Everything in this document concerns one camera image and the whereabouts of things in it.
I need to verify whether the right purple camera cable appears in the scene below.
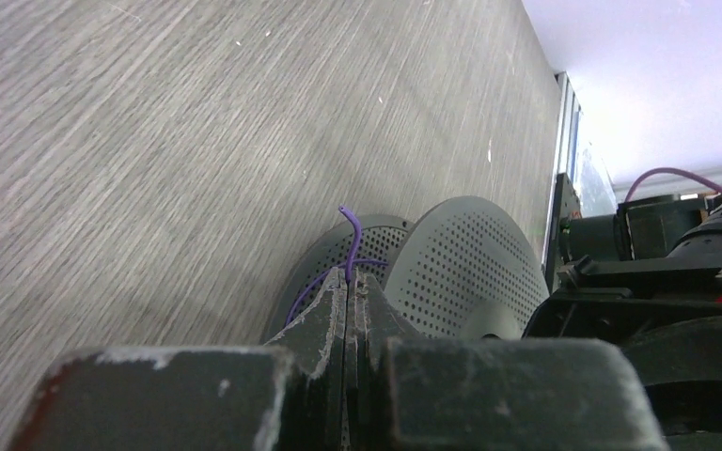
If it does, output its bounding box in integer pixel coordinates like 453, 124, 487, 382
622, 166, 722, 204

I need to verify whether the grey spool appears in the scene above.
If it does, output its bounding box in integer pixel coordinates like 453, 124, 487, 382
262, 196, 549, 340

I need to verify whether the thin purple wire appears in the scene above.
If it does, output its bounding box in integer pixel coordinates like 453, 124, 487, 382
285, 205, 390, 328

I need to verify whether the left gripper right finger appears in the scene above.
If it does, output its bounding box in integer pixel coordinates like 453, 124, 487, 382
344, 274, 667, 450

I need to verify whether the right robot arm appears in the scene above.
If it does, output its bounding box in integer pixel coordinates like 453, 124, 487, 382
525, 194, 722, 450

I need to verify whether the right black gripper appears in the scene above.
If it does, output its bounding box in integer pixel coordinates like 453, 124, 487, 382
525, 257, 722, 436

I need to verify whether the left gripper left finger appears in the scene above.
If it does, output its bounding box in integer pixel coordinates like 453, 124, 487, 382
8, 269, 348, 450

